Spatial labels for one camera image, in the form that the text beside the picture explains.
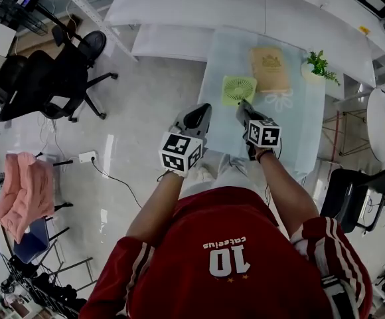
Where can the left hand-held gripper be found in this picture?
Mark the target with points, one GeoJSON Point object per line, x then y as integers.
{"type": "Point", "coordinates": [179, 153]}

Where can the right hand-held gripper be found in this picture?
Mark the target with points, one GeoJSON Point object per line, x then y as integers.
{"type": "Point", "coordinates": [263, 135]}

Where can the grey wiping cloth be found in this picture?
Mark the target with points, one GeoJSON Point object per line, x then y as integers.
{"type": "Point", "coordinates": [243, 102]}

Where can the small green fan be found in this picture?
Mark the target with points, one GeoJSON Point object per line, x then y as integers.
{"type": "Point", "coordinates": [239, 90]}

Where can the person's right forearm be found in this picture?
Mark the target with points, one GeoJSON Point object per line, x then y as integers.
{"type": "Point", "coordinates": [288, 194]}

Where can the person's left forearm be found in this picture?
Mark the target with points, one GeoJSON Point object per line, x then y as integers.
{"type": "Point", "coordinates": [156, 208]}

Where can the braided wristband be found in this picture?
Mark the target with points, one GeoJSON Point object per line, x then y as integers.
{"type": "Point", "coordinates": [263, 154]}

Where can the white shoe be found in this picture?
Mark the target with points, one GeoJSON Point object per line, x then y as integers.
{"type": "Point", "coordinates": [203, 173]}

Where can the tan hardcover book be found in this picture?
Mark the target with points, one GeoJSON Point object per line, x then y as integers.
{"type": "Point", "coordinates": [270, 70]}

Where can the white trousers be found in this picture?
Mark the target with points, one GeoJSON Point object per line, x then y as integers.
{"type": "Point", "coordinates": [232, 174]}

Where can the potted plant in cream pot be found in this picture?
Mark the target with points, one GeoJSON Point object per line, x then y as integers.
{"type": "Point", "coordinates": [312, 73]}

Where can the red striped jersey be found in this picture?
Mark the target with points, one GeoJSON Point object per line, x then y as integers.
{"type": "Point", "coordinates": [219, 231]}

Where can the white metal shelf rack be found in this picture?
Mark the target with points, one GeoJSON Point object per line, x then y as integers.
{"type": "Point", "coordinates": [229, 5]}

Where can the black chair with metal legs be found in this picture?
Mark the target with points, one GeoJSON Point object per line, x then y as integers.
{"type": "Point", "coordinates": [338, 191]}

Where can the white power strip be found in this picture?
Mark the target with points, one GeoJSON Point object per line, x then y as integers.
{"type": "Point", "coordinates": [87, 157]}

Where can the round white table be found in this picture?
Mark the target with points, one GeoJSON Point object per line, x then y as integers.
{"type": "Point", "coordinates": [380, 128]}

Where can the yellow shelf sticker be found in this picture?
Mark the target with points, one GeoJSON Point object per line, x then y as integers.
{"type": "Point", "coordinates": [364, 30]}

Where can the black office chair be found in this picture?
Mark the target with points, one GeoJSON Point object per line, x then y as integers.
{"type": "Point", "coordinates": [46, 78]}

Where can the pink jacket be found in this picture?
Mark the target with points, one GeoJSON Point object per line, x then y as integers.
{"type": "Point", "coordinates": [26, 191]}

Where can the blue folding chair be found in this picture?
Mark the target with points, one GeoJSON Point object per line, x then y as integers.
{"type": "Point", "coordinates": [31, 241]}

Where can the thin metal frame stand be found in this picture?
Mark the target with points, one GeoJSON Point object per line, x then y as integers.
{"type": "Point", "coordinates": [345, 118]}

